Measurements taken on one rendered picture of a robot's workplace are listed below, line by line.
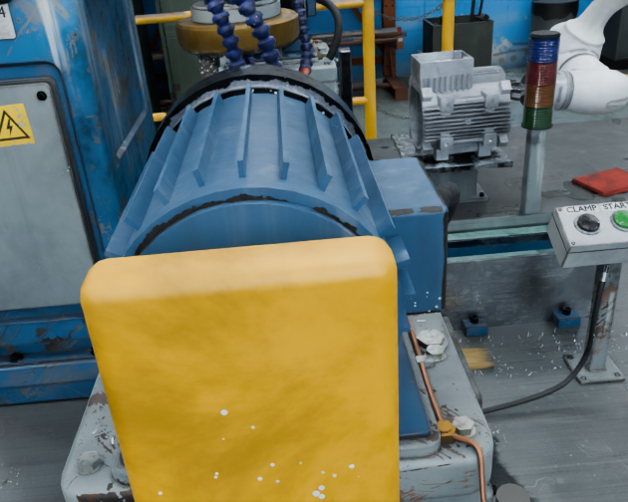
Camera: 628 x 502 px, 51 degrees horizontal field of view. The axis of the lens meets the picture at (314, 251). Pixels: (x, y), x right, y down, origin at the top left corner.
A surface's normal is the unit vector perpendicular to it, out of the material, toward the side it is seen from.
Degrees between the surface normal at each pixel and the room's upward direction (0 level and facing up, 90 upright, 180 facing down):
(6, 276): 90
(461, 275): 90
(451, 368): 0
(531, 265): 90
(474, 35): 90
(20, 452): 0
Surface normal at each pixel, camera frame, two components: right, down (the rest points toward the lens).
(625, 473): -0.07, -0.88
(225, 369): 0.06, 0.46
